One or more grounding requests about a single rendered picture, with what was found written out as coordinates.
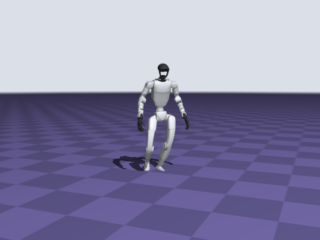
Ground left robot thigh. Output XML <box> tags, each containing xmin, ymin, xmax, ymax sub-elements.
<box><xmin>162</xmin><ymin>114</ymin><xmax>176</xmax><ymax>150</ymax></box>

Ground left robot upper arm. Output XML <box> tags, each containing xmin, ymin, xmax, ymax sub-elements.
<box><xmin>170</xmin><ymin>81</ymin><xmax>181</xmax><ymax>103</ymax></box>

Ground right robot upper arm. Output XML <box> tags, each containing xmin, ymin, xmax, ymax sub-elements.
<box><xmin>140</xmin><ymin>81</ymin><xmax>155</xmax><ymax>104</ymax></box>

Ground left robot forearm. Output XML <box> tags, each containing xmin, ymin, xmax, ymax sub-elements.
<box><xmin>177</xmin><ymin>97</ymin><xmax>187</xmax><ymax>117</ymax></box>

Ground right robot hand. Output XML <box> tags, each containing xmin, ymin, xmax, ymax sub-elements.
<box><xmin>137</xmin><ymin>113</ymin><xmax>145</xmax><ymax>132</ymax></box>

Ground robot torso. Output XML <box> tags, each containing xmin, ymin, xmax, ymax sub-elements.
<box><xmin>151</xmin><ymin>78</ymin><xmax>172</xmax><ymax>123</ymax></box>

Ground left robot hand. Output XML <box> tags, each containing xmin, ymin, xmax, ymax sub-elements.
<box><xmin>182</xmin><ymin>113</ymin><xmax>190</xmax><ymax>130</ymax></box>

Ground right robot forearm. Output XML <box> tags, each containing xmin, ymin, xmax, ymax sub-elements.
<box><xmin>137</xmin><ymin>97</ymin><xmax>144</xmax><ymax>117</ymax></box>

